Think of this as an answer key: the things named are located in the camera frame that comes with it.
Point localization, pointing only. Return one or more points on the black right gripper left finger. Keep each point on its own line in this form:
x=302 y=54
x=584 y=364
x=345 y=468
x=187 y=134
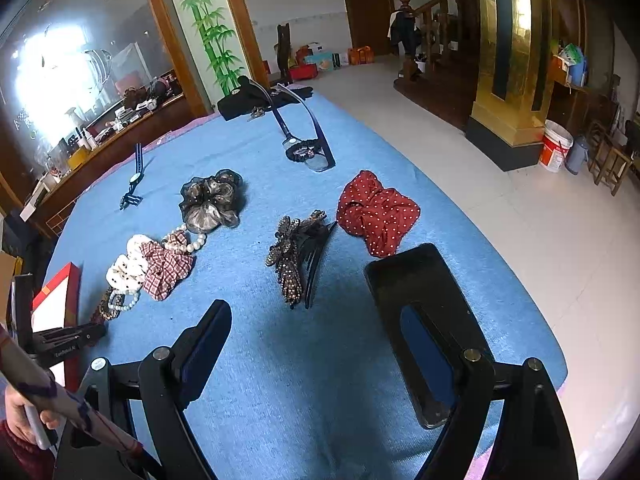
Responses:
x=170 y=378

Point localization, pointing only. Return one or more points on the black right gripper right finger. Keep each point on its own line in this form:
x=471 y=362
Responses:
x=453 y=452

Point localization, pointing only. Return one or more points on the red plaid scrunchie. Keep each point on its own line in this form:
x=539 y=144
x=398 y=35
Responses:
x=169 y=263

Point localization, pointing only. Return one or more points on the grey organza scrunchie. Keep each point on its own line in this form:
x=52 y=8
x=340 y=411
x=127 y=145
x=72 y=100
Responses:
x=211 y=202

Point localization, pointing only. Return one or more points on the brown beaded hair claw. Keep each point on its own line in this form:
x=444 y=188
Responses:
x=296 y=254

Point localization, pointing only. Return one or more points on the person's left hand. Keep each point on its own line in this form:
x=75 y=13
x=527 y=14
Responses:
x=17 y=420

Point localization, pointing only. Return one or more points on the red gift box tray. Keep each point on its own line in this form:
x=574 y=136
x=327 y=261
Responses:
x=56 y=307

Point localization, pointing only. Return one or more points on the black smartphone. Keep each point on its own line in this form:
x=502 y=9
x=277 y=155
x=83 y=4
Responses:
x=429 y=324

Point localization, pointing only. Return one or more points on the white dotted scrunchie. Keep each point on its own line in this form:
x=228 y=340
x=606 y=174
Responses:
x=127 y=274

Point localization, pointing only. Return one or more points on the blue table cloth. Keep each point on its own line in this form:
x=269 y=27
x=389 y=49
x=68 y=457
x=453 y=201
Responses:
x=296 y=393

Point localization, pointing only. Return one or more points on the red polka dot scrunchie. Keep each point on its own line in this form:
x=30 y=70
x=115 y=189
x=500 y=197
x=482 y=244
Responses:
x=380 y=216

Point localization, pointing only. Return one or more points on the white red plastic bucket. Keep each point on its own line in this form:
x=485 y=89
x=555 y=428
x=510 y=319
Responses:
x=556 y=144

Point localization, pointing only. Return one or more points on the wooden stool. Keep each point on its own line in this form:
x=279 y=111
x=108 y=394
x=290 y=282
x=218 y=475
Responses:
x=612 y=160

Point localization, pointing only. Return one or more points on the black cloth bundle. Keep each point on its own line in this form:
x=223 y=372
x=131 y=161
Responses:
x=249 y=96

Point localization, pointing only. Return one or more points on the blue frame eyeglasses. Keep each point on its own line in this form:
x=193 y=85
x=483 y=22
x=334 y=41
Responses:
x=303 y=139

